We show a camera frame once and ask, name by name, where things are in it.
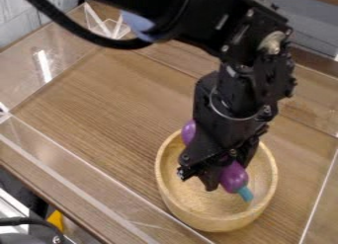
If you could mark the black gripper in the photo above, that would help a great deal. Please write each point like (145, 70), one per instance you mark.
(231, 111)

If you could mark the purple toy eggplant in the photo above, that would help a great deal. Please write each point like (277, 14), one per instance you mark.
(234, 177)

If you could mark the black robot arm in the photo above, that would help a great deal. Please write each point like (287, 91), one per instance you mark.
(245, 33)

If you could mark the brown wooden bowl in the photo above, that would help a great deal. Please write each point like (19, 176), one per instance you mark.
(214, 211)

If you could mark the yellow black device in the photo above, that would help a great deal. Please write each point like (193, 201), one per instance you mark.
(48, 228)

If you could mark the clear acrylic barrier wall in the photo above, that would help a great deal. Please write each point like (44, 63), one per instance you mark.
(102, 205)

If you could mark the clear acrylic corner bracket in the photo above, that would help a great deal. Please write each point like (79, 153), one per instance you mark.
(112, 29)

